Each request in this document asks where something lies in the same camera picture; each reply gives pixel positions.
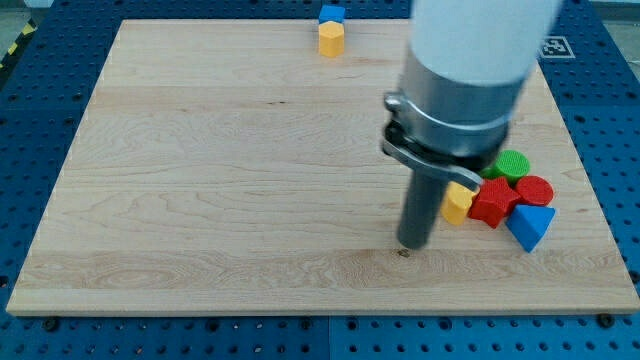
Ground green circle block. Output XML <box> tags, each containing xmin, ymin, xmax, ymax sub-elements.
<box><xmin>480</xmin><ymin>150</ymin><xmax>530</xmax><ymax>186</ymax></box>

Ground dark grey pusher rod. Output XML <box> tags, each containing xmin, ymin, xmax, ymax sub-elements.
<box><xmin>396</xmin><ymin>171</ymin><xmax>447</xmax><ymax>250</ymax></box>

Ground light wooden board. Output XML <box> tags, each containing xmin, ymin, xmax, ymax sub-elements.
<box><xmin>7</xmin><ymin>20</ymin><xmax>639</xmax><ymax>317</ymax></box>

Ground red circle block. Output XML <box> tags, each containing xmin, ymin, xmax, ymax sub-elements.
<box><xmin>515</xmin><ymin>176</ymin><xmax>554</xmax><ymax>206</ymax></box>

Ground red star block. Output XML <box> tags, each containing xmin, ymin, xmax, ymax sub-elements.
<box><xmin>468</xmin><ymin>177</ymin><xmax>521</xmax><ymax>228</ymax></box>

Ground blue triangle block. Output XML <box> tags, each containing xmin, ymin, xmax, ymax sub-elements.
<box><xmin>506</xmin><ymin>205</ymin><xmax>556</xmax><ymax>253</ymax></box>

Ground blue cube block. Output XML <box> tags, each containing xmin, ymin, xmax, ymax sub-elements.
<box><xmin>318</xmin><ymin>5</ymin><xmax>346</xmax><ymax>24</ymax></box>

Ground yellow block beside star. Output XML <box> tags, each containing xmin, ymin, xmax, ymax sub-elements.
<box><xmin>440</xmin><ymin>182</ymin><xmax>479</xmax><ymax>225</ymax></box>

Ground yellow hexagon block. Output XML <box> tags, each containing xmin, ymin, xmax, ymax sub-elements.
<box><xmin>318</xmin><ymin>21</ymin><xmax>345</xmax><ymax>58</ymax></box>

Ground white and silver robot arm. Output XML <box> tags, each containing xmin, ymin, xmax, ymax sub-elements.
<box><xmin>382</xmin><ymin>0</ymin><xmax>563</xmax><ymax>194</ymax></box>

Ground black white fiducial marker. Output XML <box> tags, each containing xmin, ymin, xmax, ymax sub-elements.
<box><xmin>539</xmin><ymin>35</ymin><xmax>575</xmax><ymax>59</ymax></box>

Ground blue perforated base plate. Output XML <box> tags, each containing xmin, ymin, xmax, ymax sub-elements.
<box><xmin>1</xmin><ymin>1</ymin><xmax>639</xmax><ymax>359</ymax></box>

